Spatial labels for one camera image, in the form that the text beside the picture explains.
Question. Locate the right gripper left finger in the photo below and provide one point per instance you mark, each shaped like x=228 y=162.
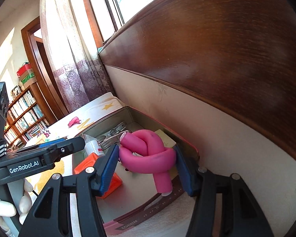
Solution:
x=50 y=214

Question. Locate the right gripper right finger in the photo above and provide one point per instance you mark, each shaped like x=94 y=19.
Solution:
x=241 y=213

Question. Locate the pink knotted foam curler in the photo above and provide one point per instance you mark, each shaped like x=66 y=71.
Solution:
x=143 y=151

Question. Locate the white gloved left hand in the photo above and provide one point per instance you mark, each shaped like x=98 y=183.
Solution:
x=8 y=210

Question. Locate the wooden bookshelf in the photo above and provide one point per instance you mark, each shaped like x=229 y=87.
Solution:
x=28 y=115

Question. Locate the orange embossed block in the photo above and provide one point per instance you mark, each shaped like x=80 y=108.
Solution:
x=106 y=180

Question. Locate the white yellow towel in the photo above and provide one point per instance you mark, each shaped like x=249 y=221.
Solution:
x=88 y=114

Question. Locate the red storage box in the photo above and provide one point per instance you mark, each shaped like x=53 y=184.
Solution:
x=135 y=208

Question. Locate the white small bottle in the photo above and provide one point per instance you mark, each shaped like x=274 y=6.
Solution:
x=92 y=146

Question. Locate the stacked boxes on shelf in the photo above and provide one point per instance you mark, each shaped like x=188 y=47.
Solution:
x=26 y=76

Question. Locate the purple patterned curtain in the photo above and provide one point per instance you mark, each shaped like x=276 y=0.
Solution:
x=72 y=52

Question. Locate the wooden headboard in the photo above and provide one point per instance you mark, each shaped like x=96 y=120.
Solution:
x=238 y=56

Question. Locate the wooden door frame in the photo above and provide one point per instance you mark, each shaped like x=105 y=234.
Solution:
x=37 y=57

